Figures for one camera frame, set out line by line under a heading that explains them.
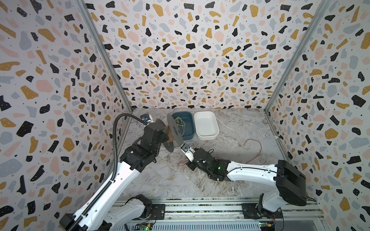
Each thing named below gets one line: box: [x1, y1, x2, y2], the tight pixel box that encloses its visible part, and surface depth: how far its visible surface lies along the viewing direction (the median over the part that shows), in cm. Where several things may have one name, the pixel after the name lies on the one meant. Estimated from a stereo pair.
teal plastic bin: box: [171, 111, 195, 141], surface depth 112 cm
